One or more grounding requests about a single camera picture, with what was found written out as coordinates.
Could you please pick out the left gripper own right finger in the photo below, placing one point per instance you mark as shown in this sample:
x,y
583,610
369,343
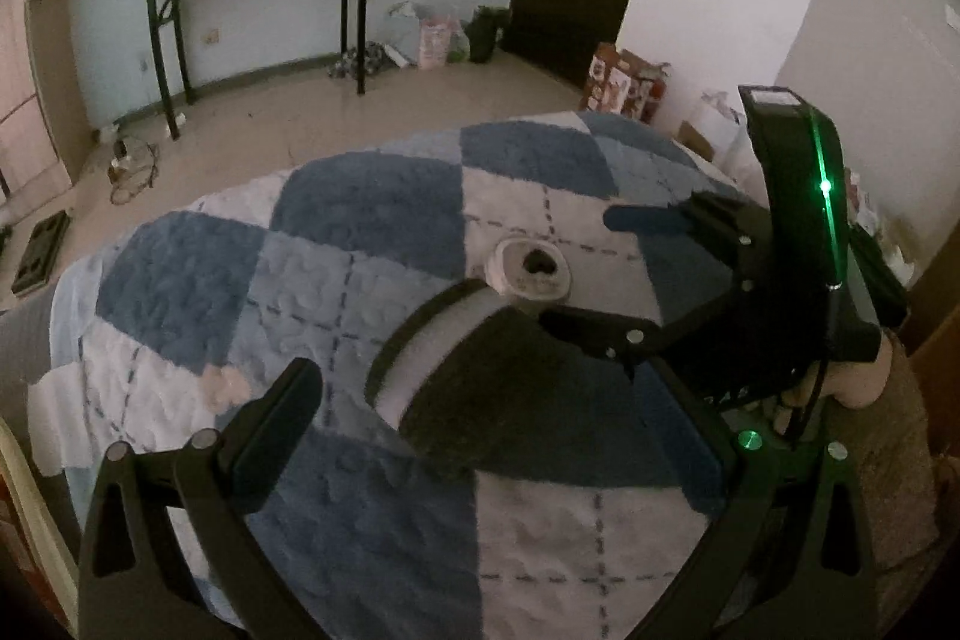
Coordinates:
x,y
787,552

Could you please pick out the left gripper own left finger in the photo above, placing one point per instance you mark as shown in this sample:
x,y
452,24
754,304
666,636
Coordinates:
x,y
134,581

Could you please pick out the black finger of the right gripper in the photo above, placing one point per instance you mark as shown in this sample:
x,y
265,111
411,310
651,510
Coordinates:
x,y
675,218
620,339

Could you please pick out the white round container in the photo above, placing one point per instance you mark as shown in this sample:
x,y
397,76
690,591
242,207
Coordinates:
x,y
529,272

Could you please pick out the black white cylindrical object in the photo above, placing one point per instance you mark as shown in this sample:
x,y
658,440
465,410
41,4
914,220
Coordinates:
x,y
471,383

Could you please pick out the cream plastic basin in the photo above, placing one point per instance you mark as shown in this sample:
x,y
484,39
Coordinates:
x,y
39,550

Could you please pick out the printed cardboard box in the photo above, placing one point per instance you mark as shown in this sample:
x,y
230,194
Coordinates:
x,y
619,81

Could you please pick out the blue white checkered rug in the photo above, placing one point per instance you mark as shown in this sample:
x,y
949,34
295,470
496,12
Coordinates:
x,y
574,530

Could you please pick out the black bin by door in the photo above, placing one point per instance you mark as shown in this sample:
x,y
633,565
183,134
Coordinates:
x,y
483,30

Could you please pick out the pink bag on floor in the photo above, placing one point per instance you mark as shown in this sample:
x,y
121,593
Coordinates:
x,y
436,36

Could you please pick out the wooden wardrobe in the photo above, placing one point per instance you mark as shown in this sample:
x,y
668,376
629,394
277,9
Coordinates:
x,y
45,132

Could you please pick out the power strip with cable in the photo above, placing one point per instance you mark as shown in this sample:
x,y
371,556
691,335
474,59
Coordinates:
x,y
134,167

